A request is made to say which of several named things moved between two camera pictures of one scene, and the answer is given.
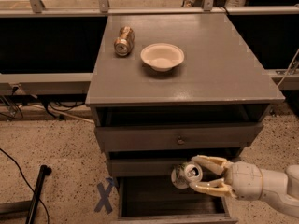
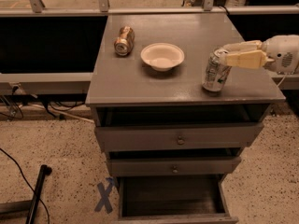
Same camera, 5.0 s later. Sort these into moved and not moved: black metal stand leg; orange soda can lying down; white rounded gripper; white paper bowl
Moved: white rounded gripper
Not moved: black metal stand leg; white paper bowl; orange soda can lying down
